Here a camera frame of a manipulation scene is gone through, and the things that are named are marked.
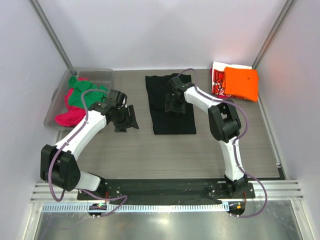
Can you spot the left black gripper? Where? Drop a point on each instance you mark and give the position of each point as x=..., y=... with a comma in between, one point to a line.
x=130, y=121

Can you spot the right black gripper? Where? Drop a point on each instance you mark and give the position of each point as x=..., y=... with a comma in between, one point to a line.
x=169, y=106

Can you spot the black t-shirt blue logo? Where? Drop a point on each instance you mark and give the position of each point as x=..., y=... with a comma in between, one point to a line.
x=167, y=123

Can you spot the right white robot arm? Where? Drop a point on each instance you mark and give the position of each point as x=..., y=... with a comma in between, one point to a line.
x=224, y=125

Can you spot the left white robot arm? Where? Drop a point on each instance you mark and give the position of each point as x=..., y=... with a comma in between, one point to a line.
x=58, y=163

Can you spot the green t-shirt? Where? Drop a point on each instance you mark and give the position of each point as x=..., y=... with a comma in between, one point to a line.
x=79, y=87

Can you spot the clear plastic bin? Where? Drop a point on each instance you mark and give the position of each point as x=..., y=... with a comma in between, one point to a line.
x=98, y=76

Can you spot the pink t-shirt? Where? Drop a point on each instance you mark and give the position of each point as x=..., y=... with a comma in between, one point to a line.
x=73, y=114

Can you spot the red white folded t-shirt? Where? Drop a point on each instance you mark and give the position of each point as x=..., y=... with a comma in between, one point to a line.
x=217, y=72

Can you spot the orange folded t-shirt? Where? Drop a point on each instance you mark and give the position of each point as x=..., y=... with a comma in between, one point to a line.
x=241, y=83

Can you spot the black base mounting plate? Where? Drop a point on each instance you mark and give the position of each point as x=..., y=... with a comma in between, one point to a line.
x=209, y=188

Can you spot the slotted white cable duct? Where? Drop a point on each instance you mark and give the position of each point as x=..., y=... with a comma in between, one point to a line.
x=104, y=208

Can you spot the left aluminium frame post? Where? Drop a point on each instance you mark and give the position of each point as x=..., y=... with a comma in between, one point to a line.
x=52, y=35

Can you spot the aluminium frame post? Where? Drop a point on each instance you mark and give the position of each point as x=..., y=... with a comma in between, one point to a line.
x=52, y=35
x=280, y=19

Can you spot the right aluminium frame post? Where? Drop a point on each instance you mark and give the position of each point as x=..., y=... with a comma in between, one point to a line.
x=280, y=19

